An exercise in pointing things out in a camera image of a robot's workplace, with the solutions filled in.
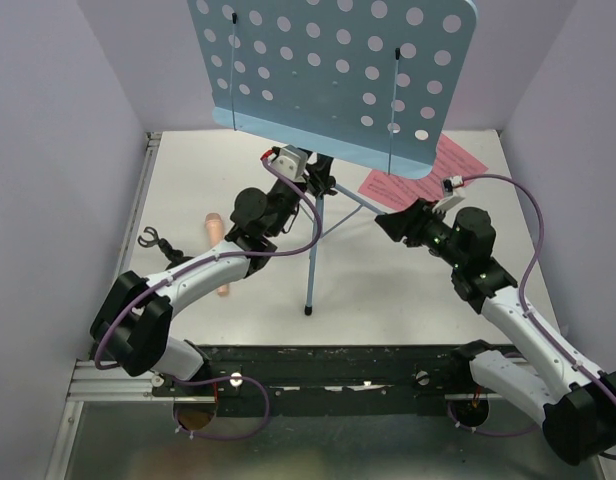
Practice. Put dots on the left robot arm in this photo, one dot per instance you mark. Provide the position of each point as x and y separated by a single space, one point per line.
132 327

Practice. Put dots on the pink sheet music page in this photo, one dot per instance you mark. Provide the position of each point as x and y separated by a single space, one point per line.
387 190
451 160

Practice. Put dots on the pink microphone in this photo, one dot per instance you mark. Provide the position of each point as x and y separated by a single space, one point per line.
215 230

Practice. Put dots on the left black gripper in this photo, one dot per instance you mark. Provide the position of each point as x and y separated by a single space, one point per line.
320 174

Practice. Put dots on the left aluminium edge rail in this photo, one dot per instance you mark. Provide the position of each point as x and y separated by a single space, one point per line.
137 206

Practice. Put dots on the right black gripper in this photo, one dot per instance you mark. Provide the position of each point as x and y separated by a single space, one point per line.
409 222

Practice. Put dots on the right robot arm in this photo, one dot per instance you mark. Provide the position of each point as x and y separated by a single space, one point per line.
568 396

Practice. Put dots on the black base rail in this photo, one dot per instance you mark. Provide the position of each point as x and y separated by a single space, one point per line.
319 381

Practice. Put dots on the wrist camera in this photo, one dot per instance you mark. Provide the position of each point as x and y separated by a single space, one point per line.
290 162
453 190

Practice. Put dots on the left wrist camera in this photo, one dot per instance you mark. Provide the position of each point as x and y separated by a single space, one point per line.
290 162

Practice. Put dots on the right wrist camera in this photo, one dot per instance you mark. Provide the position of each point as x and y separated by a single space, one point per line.
453 190

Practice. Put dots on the blue music stand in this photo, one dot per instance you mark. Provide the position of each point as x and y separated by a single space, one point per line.
367 82

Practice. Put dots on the black microphone stand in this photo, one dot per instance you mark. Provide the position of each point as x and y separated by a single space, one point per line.
150 238

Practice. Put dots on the metal front plate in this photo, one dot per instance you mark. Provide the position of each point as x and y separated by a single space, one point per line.
140 441

